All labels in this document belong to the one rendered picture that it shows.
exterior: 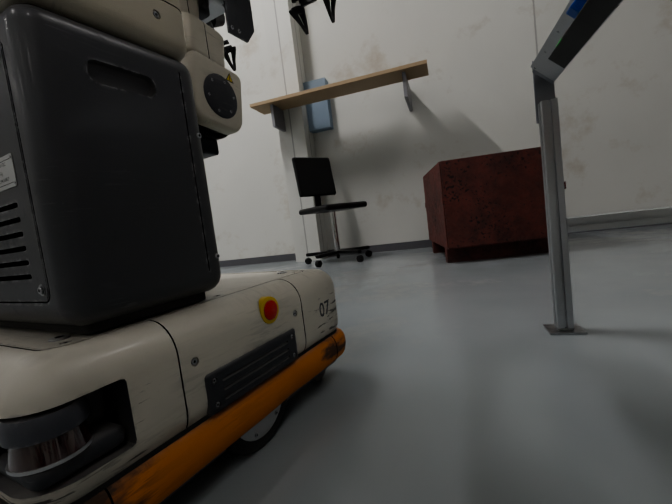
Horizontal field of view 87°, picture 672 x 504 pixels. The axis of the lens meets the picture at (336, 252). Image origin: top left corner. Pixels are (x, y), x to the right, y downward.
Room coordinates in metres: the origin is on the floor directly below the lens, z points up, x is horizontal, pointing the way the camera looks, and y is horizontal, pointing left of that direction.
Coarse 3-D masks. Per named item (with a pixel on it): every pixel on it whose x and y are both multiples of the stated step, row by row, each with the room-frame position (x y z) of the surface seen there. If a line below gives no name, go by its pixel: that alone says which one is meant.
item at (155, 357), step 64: (192, 320) 0.53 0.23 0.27; (256, 320) 0.62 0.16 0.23; (320, 320) 0.80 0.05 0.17; (0, 384) 0.36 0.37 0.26; (64, 384) 0.37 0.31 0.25; (128, 384) 0.42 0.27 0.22; (192, 384) 0.49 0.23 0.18; (256, 384) 0.60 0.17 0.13; (0, 448) 0.39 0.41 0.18; (64, 448) 0.36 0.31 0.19; (128, 448) 0.41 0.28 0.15; (192, 448) 0.47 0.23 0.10
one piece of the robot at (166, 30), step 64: (0, 0) 0.45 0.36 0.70; (64, 0) 0.47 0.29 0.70; (128, 0) 0.54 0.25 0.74; (0, 64) 0.44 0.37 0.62; (64, 64) 0.45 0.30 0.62; (128, 64) 0.52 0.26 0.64; (0, 128) 0.46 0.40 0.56; (64, 128) 0.44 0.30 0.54; (128, 128) 0.51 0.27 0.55; (192, 128) 0.61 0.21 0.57; (0, 192) 0.48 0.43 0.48; (64, 192) 0.43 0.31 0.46; (128, 192) 0.50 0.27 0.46; (192, 192) 0.59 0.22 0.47; (0, 256) 0.50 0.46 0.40; (64, 256) 0.43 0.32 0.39; (128, 256) 0.48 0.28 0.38; (192, 256) 0.57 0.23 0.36; (0, 320) 0.59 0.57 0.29; (64, 320) 0.43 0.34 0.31; (128, 320) 0.50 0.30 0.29
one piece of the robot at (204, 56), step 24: (192, 0) 0.91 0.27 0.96; (192, 24) 0.85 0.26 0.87; (192, 48) 0.84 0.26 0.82; (216, 48) 0.90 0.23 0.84; (192, 72) 0.83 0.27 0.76; (216, 72) 0.89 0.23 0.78; (216, 96) 0.88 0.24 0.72; (240, 96) 0.95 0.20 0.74; (216, 120) 0.87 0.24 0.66; (240, 120) 0.94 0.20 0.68
